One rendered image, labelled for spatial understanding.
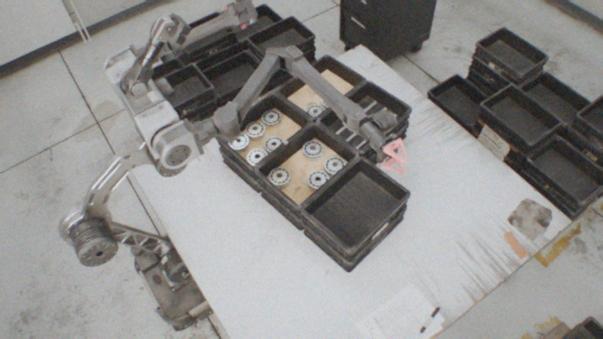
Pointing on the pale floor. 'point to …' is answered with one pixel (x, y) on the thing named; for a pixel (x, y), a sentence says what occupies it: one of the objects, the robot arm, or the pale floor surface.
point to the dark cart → (386, 25)
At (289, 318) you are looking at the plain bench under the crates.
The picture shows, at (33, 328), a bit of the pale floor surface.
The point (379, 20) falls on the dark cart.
